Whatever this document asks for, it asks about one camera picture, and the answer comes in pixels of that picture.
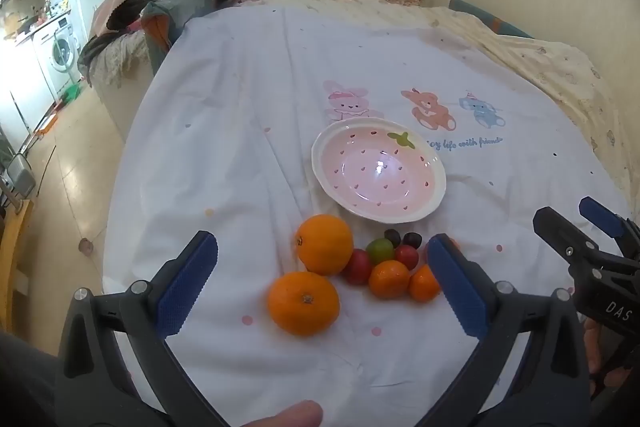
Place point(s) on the cream patterned quilt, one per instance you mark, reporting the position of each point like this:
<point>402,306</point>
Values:
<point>555,57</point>

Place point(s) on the person's right hand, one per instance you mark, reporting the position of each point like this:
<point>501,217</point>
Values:
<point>594,349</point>

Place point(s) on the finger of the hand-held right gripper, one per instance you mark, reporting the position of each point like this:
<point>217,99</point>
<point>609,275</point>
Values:
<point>567,239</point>
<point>602,214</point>

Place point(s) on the large orange with green stem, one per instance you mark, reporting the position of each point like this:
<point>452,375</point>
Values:
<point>303,303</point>

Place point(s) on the pink strawberry print bowl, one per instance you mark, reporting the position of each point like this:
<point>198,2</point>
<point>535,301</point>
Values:
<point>380,172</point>

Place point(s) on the person's dark trousers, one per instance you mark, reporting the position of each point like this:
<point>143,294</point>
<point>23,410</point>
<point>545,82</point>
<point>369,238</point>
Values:
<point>25,382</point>

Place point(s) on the teal and orange cloth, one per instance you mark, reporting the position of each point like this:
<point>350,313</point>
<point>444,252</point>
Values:
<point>172,17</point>

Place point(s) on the grey metal box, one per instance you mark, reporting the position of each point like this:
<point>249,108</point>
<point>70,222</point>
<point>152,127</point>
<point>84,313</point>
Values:
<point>20,174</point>

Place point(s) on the white washing machine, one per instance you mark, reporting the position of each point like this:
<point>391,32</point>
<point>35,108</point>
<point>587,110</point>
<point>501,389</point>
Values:
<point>59,49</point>

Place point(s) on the yellow wooden furniture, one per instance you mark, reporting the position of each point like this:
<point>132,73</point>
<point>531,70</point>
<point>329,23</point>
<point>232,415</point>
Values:
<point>14,257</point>

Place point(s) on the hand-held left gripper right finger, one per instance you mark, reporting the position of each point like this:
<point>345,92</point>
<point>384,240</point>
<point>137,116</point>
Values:
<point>457,287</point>

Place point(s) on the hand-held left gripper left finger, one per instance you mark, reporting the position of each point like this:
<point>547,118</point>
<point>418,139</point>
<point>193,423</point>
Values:
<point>187,287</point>

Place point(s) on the person's left hand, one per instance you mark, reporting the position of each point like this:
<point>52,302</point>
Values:
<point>285,416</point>

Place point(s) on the white cartoon print bedsheet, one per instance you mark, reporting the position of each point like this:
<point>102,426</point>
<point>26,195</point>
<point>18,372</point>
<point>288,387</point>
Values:
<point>240,147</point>

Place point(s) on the green cherry tomato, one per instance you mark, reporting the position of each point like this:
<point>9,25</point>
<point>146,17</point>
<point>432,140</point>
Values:
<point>380,249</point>

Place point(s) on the teal striped pillow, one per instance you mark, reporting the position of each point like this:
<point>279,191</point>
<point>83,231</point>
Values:
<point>492,21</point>

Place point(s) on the dark purple grape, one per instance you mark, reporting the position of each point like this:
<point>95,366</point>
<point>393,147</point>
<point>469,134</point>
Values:
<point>392,236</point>
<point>411,238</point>

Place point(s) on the green floor item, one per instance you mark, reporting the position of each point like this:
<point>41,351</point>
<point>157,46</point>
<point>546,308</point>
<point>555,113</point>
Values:
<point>72,93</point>

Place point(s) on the red cherry tomato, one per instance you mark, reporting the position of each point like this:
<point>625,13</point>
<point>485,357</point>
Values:
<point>357,267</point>
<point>406,257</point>

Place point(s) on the small tangerine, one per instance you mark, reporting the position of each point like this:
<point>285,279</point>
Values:
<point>424,283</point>
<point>389,279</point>
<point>454,243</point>

